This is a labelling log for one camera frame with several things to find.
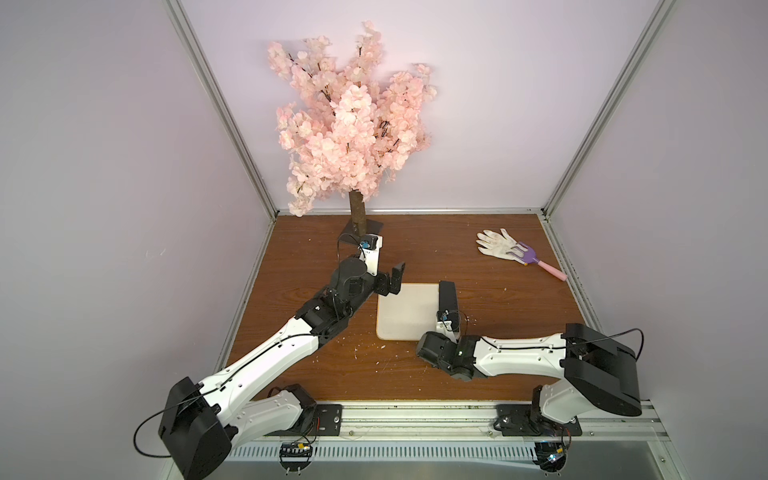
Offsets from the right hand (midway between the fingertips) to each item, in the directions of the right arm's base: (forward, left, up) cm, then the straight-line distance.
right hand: (435, 345), depth 85 cm
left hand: (+13, +13, +26) cm, 31 cm away
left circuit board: (-27, +36, -2) cm, 45 cm away
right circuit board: (-25, -26, -2) cm, 37 cm away
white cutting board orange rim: (+9, +8, -1) cm, 12 cm away
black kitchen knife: (+14, -5, 0) cm, 15 cm away
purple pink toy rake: (+31, -35, +1) cm, 47 cm away
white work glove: (+38, -27, -1) cm, 47 cm away
